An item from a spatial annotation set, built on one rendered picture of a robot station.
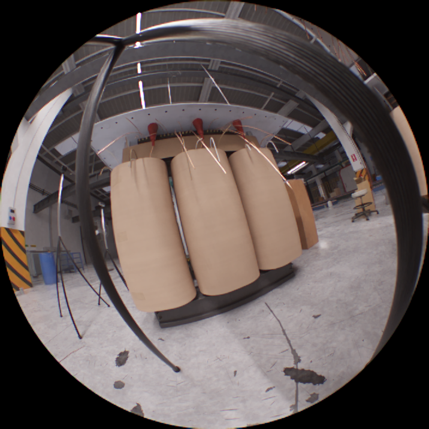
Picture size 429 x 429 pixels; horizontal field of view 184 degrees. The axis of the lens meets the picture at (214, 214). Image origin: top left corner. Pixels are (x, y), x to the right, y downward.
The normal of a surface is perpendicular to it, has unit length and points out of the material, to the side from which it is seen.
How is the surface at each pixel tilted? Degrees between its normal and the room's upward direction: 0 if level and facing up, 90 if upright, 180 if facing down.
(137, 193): 90
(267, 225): 90
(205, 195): 90
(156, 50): 180
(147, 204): 90
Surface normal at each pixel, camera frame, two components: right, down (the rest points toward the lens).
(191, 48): 0.25, 0.96
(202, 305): 0.24, -0.18
